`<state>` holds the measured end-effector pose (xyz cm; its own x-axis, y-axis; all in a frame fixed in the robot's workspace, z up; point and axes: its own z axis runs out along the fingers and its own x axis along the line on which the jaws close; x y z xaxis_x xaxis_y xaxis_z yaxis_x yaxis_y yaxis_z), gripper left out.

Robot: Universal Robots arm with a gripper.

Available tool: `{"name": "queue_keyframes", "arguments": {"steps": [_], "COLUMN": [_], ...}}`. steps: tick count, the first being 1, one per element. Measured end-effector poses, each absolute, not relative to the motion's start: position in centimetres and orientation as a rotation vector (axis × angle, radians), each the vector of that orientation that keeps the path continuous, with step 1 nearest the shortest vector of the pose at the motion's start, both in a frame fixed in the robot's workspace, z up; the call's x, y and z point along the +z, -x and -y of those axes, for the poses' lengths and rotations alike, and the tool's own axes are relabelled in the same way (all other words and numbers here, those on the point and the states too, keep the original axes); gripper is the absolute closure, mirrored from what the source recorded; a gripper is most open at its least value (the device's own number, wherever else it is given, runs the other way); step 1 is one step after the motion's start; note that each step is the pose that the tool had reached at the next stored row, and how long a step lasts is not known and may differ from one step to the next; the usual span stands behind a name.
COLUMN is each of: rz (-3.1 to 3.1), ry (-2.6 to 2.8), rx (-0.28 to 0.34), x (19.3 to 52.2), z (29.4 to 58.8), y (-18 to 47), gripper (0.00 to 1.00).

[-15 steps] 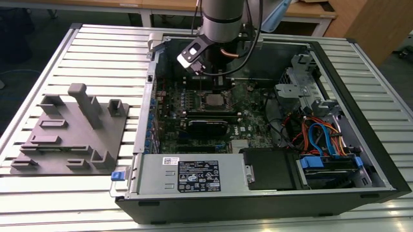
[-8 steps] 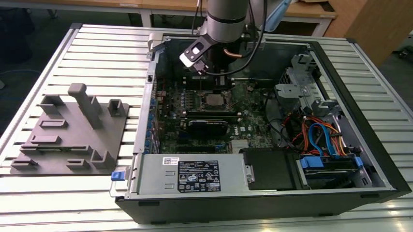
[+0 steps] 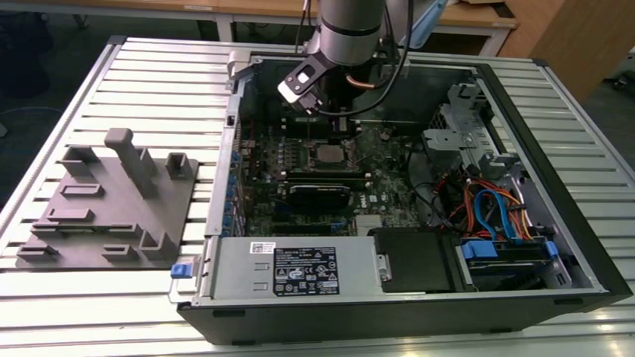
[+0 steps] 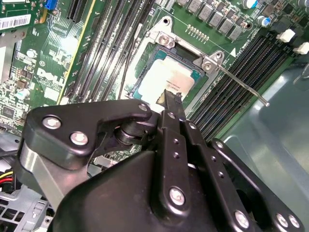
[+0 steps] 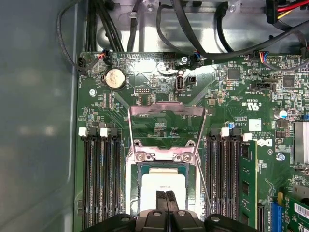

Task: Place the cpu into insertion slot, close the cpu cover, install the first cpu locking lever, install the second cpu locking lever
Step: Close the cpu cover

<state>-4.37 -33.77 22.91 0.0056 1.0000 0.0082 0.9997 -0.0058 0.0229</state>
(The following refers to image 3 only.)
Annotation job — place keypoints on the CPU socket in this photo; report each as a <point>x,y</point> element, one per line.
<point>310,166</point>

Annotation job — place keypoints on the blue case latch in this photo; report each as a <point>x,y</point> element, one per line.
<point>180,271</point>

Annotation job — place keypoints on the silver power supply unit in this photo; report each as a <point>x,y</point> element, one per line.
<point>238,267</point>

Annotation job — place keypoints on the grey parts rack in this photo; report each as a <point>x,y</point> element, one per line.
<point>124,223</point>

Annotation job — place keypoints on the metal disk bay cage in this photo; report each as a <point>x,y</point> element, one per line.
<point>446,139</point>

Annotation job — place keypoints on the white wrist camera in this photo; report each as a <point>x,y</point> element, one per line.
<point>293,91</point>

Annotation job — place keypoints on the round coin battery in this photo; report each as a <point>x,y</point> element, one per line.
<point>386,133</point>

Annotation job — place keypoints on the black bay cover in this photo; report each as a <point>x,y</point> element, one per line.
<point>417,260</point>

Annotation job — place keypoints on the black PC case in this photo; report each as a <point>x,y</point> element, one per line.
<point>347,323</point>

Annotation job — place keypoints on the silver chipset heatsink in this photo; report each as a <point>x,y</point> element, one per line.
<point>370,221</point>

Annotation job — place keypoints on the hard disk in blue carrier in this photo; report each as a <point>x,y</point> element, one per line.
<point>479,251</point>

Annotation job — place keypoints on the graphics card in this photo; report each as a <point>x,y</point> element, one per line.
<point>318,197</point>

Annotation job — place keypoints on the silver CPU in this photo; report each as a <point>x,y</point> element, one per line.
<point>331,153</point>

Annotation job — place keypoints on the wooden desk white legs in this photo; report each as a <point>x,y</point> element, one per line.
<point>263,6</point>
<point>148,5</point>

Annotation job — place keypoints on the wooden cabinet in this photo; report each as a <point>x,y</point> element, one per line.
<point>570,37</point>

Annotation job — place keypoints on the black RAM slot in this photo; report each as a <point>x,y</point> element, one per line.
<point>322,176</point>
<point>298,131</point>
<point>297,126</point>
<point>293,122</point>
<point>322,172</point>

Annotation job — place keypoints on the green motherboard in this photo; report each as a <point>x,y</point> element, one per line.
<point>393,178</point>

